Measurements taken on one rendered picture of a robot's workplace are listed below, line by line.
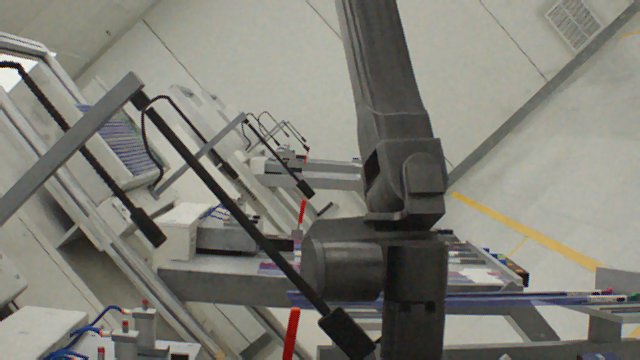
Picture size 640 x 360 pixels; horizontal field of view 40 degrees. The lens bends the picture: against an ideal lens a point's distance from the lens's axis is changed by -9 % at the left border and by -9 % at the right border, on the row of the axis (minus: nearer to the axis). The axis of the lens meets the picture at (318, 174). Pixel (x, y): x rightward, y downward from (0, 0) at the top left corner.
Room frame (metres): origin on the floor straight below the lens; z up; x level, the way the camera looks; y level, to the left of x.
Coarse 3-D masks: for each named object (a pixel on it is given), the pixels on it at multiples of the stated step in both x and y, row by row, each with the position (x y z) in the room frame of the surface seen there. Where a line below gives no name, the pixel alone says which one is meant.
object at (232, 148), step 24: (192, 96) 6.06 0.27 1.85; (192, 120) 5.46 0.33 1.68; (216, 120) 5.46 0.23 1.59; (168, 144) 5.36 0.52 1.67; (192, 144) 5.36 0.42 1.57; (216, 144) 5.31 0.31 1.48; (240, 144) 5.46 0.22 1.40; (216, 168) 5.36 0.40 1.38; (240, 168) 5.32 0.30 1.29; (264, 168) 5.67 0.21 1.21; (192, 192) 5.36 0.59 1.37; (240, 192) 5.48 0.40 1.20; (264, 192) 5.31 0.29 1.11; (264, 216) 6.02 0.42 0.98; (288, 216) 5.31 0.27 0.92; (288, 312) 5.36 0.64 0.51; (312, 312) 5.36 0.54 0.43; (312, 336) 5.36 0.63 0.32
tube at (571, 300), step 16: (304, 304) 1.24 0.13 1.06; (336, 304) 1.24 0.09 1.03; (352, 304) 1.24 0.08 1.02; (368, 304) 1.24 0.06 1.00; (448, 304) 1.25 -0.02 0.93; (464, 304) 1.25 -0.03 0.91; (480, 304) 1.26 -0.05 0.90; (496, 304) 1.26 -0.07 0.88; (512, 304) 1.26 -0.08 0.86; (528, 304) 1.26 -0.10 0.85; (544, 304) 1.26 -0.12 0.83; (560, 304) 1.26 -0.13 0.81; (576, 304) 1.27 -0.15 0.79
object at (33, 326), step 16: (16, 320) 0.95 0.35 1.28; (32, 320) 0.96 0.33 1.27; (48, 320) 0.97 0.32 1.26; (64, 320) 0.97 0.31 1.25; (80, 320) 0.99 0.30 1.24; (0, 336) 0.87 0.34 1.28; (16, 336) 0.88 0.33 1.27; (32, 336) 0.89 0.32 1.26; (48, 336) 0.89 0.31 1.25; (64, 336) 0.91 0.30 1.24; (0, 352) 0.81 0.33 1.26; (16, 352) 0.82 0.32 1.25; (32, 352) 0.82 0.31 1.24; (48, 352) 0.85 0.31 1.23
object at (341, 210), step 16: (208, 96) 6.76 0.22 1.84; (240, 112) 7.37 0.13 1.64; (240, 128) 6.91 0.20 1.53; (256, 128) 7.49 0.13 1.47; (288, 144) 7.17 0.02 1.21; (272, 160) 6.80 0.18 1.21; (288, 160) 6.80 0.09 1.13; (320, 160) 7.28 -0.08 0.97; (336, 160) 7.47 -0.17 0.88; (352, 160) 7.47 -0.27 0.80; (240, 176) 6.81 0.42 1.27; (256, 192) 6.81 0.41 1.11; (288, 192) 6.76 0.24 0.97; (304, 208) 6.76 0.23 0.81; (336, 208) 7.14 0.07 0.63
